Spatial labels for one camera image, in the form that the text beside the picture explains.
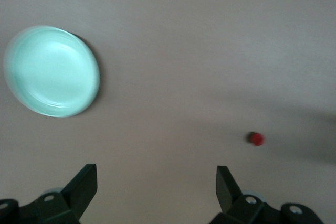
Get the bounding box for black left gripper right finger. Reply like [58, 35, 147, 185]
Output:
[209, 165, 321, 224]

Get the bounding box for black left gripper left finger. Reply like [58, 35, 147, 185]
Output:
[0, 164, 99, 224]

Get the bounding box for red toy strawberry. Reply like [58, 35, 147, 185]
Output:
[246, 131, 266, 147]

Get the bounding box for mint green round plate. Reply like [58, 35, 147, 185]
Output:
[3, 25, 101, 118]

